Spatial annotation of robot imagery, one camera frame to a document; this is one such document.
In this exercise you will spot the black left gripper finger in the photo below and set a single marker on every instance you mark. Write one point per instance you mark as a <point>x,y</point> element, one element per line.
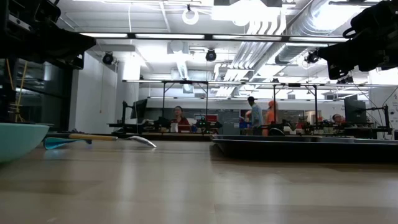
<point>71,43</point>
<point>68,61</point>

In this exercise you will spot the black ceiling camera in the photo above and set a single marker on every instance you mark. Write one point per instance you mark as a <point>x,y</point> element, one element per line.
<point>108,58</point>
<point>311,57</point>
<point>211,55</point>

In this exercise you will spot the black tray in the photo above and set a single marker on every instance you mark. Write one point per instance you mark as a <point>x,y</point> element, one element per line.
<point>295,147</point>

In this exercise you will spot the black background workstation frame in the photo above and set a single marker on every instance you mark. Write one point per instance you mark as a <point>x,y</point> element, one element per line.
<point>315,102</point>
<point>163,99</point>

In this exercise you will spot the person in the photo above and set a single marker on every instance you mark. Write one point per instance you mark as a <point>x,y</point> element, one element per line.
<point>338,119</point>
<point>270,116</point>
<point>181,121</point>
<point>256,115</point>

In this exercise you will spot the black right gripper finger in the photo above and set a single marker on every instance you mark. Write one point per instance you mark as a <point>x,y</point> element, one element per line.
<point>339,54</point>
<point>338,70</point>

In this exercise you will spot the black table frame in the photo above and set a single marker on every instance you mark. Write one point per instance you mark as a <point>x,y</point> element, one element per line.
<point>174,136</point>

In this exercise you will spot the black computer monitor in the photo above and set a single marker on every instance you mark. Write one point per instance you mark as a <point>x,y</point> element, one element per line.
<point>354,110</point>
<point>140,109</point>

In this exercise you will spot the black overhead frame bar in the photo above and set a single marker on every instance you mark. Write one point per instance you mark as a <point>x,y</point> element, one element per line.
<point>208,37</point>

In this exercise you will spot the teal plate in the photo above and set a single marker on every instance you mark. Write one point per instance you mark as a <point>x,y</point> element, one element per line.
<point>18,140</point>

